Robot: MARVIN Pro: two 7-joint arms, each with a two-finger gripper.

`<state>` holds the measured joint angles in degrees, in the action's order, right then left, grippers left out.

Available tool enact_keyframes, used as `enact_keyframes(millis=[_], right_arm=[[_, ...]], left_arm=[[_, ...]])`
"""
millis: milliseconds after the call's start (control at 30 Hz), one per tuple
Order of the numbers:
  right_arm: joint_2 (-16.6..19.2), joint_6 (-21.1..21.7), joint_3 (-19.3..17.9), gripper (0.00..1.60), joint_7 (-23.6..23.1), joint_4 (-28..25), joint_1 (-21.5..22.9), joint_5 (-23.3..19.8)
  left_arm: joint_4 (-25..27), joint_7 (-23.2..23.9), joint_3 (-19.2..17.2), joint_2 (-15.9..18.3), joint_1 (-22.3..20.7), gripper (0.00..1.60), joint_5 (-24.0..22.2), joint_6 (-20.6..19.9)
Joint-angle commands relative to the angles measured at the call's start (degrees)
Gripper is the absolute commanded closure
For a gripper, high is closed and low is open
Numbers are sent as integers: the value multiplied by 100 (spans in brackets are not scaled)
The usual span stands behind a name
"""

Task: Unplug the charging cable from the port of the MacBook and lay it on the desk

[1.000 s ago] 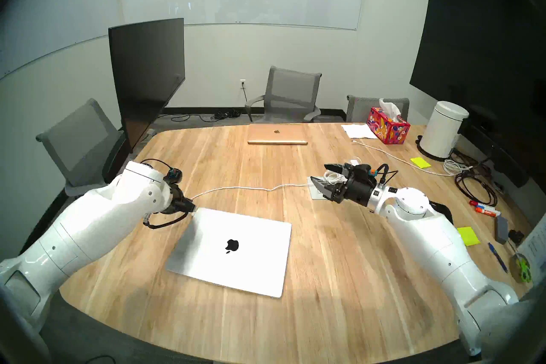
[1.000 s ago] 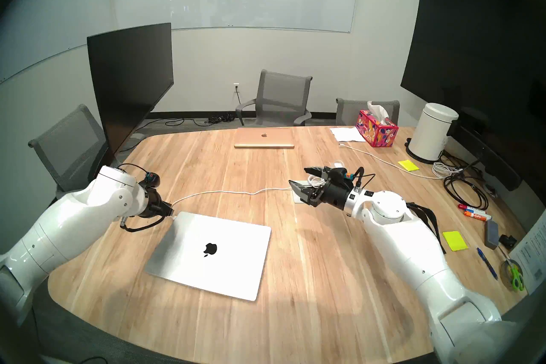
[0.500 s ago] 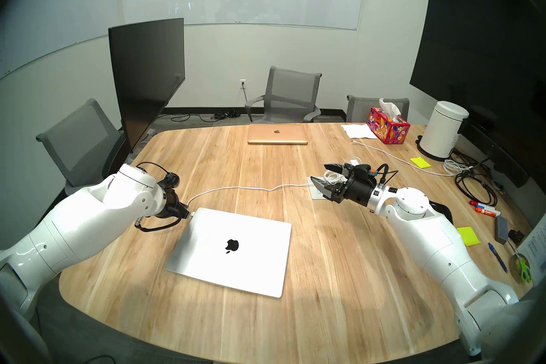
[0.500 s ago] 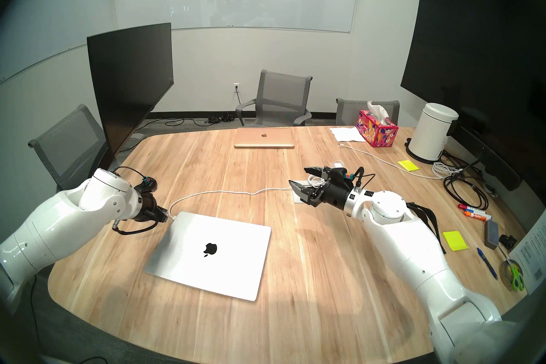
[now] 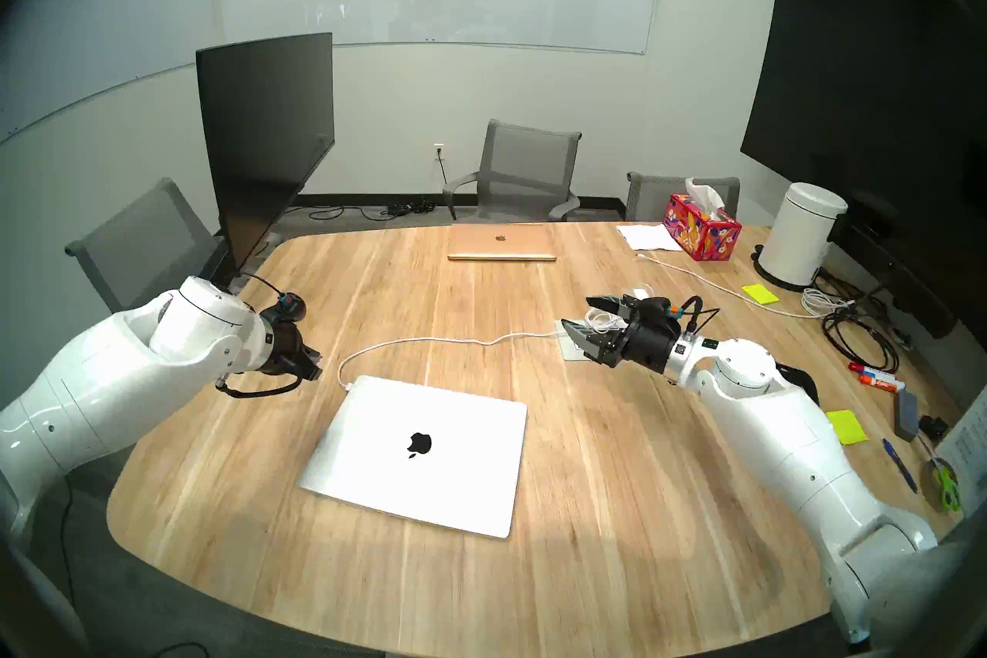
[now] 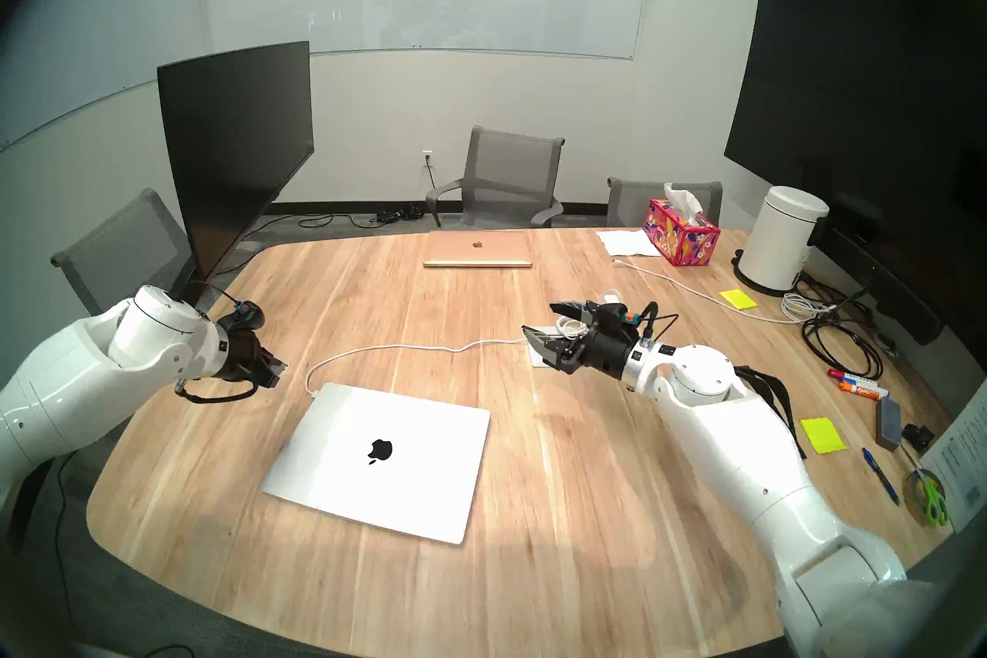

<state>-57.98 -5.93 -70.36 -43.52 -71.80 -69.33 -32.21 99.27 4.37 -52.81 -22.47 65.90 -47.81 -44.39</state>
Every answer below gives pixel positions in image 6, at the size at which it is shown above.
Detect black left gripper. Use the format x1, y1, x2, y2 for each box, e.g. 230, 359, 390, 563
218, 326, 288, 390

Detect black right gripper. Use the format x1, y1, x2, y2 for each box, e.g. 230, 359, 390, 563
521, 300, 645, 381

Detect white charging cable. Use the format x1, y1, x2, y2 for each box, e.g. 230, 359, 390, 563
305, 316, 587, 399

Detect silver MacBook laptop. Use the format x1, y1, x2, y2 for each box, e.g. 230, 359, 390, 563
260, 382, 492, 546

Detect gold MacBook laptop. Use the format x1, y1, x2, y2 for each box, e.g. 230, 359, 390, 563
423, 230, 534, 269

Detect white paper napkin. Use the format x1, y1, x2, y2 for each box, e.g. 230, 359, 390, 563
595, 229, 664, 258

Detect grey mesh office chair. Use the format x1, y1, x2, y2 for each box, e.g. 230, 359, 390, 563
50, 188, 205, 318
426, 125, 566, 231
606, 177, 724, 229

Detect floral red tissue box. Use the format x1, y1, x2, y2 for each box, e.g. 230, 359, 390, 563
642, 183, 722, 268

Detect black curved monitor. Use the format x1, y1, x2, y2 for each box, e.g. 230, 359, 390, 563
157, 41, 315, 291

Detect white cylindrical bin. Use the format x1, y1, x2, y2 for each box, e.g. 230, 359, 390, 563
733, 185, 830, 297

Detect yellow sticky note pad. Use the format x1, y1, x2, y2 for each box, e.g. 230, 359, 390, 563
800, 417, 847, 454

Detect black video bar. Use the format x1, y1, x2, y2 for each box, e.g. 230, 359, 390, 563
810, 217, 943, 345

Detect grey whiteboard eraser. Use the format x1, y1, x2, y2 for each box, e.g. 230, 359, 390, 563
874, 398, 904, 451

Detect blue pen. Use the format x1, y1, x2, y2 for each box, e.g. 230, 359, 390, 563
862, 447, 901, 507

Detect white printed paper sheet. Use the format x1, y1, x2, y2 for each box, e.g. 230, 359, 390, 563
918, 379, 987, 534

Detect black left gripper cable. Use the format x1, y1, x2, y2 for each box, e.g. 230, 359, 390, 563
173, 281, 259, 404

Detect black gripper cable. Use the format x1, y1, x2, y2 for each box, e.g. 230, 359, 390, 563
642, 301, 680, 347
173, 281, 259, 404

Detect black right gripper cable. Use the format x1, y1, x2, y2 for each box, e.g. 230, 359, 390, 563
642, 301, 680, 347

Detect black floor cable bundle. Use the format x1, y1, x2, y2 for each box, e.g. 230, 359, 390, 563
270, 204, 426, 229

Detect black strap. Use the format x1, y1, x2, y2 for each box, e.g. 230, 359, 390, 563
733, 365, 807, 461

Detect long white coiled cable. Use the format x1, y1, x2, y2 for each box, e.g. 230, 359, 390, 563
614, 259, 837, 324

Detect black looped cable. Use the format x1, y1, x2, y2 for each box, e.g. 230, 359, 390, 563
800, 283, 888, 380

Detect large black wall TV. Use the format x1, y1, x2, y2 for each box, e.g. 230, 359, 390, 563
723, 0, 987, 264

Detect green handled scissors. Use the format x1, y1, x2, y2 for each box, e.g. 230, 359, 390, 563
902, 444, 949, 528

